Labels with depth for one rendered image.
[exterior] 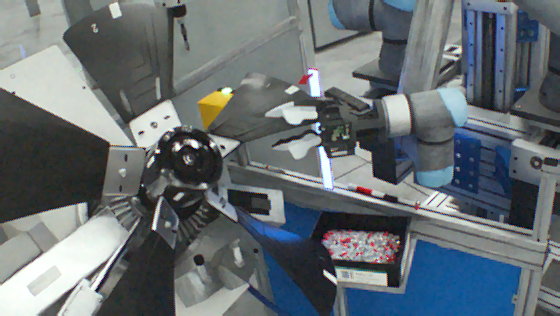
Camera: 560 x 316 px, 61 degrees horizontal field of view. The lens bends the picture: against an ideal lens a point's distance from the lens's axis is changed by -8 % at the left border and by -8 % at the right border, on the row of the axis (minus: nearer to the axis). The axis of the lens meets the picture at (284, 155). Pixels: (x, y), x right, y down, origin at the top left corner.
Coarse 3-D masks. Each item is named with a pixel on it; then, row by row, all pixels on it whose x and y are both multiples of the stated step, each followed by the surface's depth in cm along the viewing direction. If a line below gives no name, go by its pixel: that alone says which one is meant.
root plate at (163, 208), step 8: (160, 200) 80; (160, 208) 80; (168, 208) 83; (168, 216) 83; (176, 216) 86; (160, 224) 80; (176, 224) 86; (160, 232) 80; (168, 232) 83; (168, 240) 83
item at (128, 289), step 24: (144, 240) 74; (144, 264) 74; (168, 264) 81; (120, 288) 68; (144, 288) 73; (168, 288) 80; (96, 312) 65; (120, 312) 68; (144, 312) 72; (168, 312) 79
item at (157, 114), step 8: (160, 104) 89; (168, 104) 88; (152, 112) 89; (160, 112) 89; (168, 112) 88; (136, 120) 90; (144, 120) 89; (152, 120) 89; (160, 120) 89; (168, 120) 88; (176, 120) 88; (136, 128) 90; (144, 128) 89; (160, 128) 88; (168, 128) 88; (136, 136) 89; (144, 136) 89; (152, 136) 89; (160, 136) 88; (144, 144) 89; (152, 144) 88
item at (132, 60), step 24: (120, 0) 93; (144, 0) 93; (120, 24) 92; (144, 24) 92; (168, 24) 92; (72, 48) 91; (96, 48) 91; (120, 48) 91; (144, 48) 90; (168, 48) 90; (96, 72) 91; (120, 72) 90; (144, 72) 89; (168, 72) 89; (120, 96) 90; (144, 96) 89; (168, 96) 88
